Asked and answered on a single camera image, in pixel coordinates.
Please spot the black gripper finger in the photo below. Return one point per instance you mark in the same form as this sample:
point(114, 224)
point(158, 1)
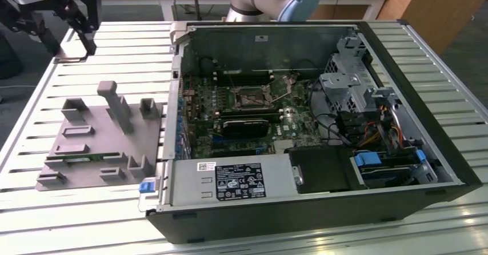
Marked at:
point(88, 42)
point(50, 40)

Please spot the CPU with silver top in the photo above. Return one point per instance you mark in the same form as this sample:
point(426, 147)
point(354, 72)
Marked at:
point(71, 59)

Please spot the black RAM slot row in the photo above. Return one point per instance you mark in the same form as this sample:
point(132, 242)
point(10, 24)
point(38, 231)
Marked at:
point(248, 76)
point(251, 115)

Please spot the CPU socket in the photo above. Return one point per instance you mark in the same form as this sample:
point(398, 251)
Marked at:
point(252, 97)

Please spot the grey plastic parts rack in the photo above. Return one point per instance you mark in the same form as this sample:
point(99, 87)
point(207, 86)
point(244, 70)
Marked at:
point(95, 140)

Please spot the green RAM stick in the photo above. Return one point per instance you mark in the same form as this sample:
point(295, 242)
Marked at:
point(90, 157)

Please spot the black graphics card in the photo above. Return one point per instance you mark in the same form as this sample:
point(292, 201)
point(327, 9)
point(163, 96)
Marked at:
point(246, 129)

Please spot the blue case latch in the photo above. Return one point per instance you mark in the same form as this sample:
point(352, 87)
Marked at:
point(147, 187)

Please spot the grey power supply unit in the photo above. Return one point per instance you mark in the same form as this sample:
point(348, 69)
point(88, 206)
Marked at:
point(232, 177)

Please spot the green motherboard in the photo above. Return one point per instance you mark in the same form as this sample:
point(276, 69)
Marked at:
point(298, 123)

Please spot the metal disk bay cage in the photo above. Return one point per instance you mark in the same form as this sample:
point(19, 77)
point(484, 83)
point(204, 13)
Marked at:
point(347, 77)

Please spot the black plastic shroud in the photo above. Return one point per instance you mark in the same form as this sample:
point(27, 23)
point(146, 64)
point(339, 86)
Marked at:
point(324, 169)

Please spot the black open PC case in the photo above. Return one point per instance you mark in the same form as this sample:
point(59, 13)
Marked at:
point(267, 223)

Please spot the blue disk carrier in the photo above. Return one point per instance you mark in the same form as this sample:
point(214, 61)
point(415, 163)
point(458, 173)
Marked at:
point(368, 159)

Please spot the wooden cabinet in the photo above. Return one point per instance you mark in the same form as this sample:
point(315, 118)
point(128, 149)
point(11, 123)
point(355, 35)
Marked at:
point(446, 12)

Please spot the blue plastic clip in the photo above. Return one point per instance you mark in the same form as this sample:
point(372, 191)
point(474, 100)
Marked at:
point(420, 155)

